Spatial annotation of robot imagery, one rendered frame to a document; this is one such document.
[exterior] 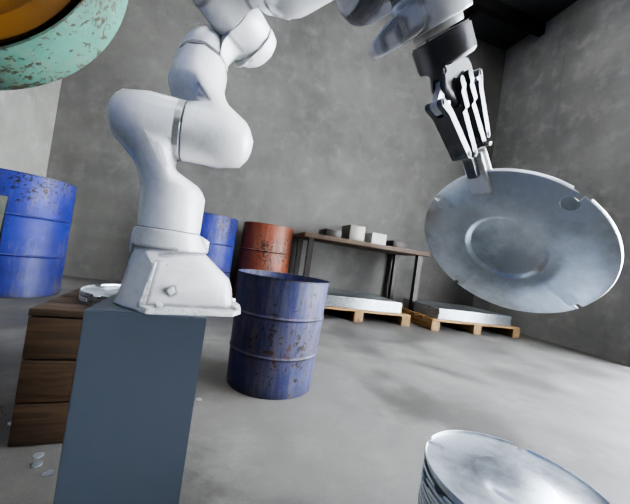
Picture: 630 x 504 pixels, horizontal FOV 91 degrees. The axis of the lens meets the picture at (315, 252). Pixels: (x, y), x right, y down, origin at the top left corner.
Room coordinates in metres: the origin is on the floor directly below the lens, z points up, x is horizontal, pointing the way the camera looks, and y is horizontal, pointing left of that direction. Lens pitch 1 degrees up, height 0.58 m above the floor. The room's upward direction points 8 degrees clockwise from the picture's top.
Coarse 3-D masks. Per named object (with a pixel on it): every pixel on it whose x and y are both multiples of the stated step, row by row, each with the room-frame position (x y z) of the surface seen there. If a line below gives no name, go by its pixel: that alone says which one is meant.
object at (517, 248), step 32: (448, 192) 0.53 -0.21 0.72; (512, 192) 0.46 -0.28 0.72; (544, 192) 0.43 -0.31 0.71; (576, 192) 0.40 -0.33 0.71; (448, 224) 0.57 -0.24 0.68; (480, 224) 0.53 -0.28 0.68; (512, 224) 0.49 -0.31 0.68; (544, 224) 0.45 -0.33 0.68; (576, 224) 0.42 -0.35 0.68; (608, 224) 0.40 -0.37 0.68; (448, 256) 0.62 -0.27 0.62; (480, 256) 0.57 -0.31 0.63; (512, 256) 0.53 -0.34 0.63; (544, 256) 0.49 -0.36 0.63; (576, 256) 0.45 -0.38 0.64; (608, 256) 0.42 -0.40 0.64; (480, 288) 0.61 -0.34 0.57; (512, 288) 0.56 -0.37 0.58; (544, 288) 0.52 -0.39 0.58; (576, 288) 0.48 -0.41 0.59; (608, 288) 0.45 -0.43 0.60
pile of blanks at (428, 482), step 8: (424, 456) 0.59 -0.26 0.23; (424, 464) 0.57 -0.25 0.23; (424, 472) 0.57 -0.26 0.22; (424, 480) 0.56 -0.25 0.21; (432, 480) 0.53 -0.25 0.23; (424, 488) 0.56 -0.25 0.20; (432, 488) 0.52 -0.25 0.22; (440, 488) 0.52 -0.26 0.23; (424, 496) 0.55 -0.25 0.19; (432, 496) 0.52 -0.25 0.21; (440, 496) 0.50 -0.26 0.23; (448, 496) 0.49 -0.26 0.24
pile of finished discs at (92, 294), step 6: (84, 288) 0.98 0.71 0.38; (90, 288) 1.00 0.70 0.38; (96, 288) 1.01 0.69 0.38; (102, 288) 1.03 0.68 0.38; (108, 288) 1.04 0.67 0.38; (114, 288) 1.06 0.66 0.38; (84, 294) 0.94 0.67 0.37; (90, 294) 0.89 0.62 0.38; (96, 294) 0.92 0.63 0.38; (102, 294) 0.93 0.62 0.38; (108, 294) 0.95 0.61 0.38; (84, 300) 0.90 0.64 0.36; (90, 300) 0.91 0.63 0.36; (96, 300) 0.88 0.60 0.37
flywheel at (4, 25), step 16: (0, 0) 0.82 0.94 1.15; (16, 0) 0.83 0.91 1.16; (32, 0) 0.81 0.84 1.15; (48, 0) 0.82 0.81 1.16; (64, 0) 0.83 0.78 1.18; (80, 0) 0.86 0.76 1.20; (0, 16) 0.79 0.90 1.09; (16, 16) 0.80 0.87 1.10; (32, 16) 0.81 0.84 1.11; (48, 16) 0.82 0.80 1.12; (64, 16) 0.85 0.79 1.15; (0, 32) 0.80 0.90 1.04; (16, 32) 0.80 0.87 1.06; (32, 32) 0.82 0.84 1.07
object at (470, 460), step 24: (456, 432) 0.68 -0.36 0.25; (432, 456) 0.58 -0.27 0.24; (456, 456) 0.59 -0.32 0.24; (480, 456) 0.60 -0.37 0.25; (504, 456) 0.61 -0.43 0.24; (528, 456) 0.63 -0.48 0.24; (456, 480) 0.52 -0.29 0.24; (480, 480) 0.53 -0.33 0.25; (504, 480) 0.53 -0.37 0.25; (528, 480) 0.54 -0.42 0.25; (552, 480) 0.56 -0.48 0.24; (576, 480) 0.57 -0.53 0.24
